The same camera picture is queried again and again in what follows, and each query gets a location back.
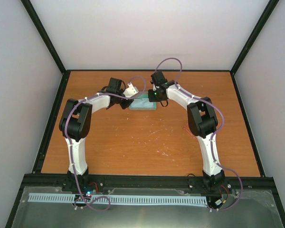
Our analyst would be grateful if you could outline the light blue slotted cable duct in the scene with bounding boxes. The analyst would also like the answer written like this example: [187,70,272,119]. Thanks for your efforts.
[28,193,207,207]

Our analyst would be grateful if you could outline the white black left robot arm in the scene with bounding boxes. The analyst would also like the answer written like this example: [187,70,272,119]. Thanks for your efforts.
[59,78,138,191]

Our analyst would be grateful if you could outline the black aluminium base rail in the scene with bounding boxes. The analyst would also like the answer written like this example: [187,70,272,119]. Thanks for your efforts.
[22,173,275,193]

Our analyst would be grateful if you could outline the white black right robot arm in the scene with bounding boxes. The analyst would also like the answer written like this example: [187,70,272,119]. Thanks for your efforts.
[148,71,225,191]

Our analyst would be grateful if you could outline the grey glasses case green lining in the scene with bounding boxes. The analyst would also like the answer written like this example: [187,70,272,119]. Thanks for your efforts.
[129,93,158,112]

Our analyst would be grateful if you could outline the light blue cleaning cloth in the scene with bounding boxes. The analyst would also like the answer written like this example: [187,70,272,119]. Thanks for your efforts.
[131,96,156,110]

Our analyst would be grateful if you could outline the pink transparent sunglasses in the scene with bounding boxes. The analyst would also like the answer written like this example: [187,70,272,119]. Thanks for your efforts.
[183,124,195,137]

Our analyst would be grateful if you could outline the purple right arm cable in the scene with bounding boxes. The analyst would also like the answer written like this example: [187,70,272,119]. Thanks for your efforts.
[153,58,243,212]

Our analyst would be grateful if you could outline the black enclosure frame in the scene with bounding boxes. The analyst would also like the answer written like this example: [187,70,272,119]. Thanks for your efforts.
[6,0,278,228]

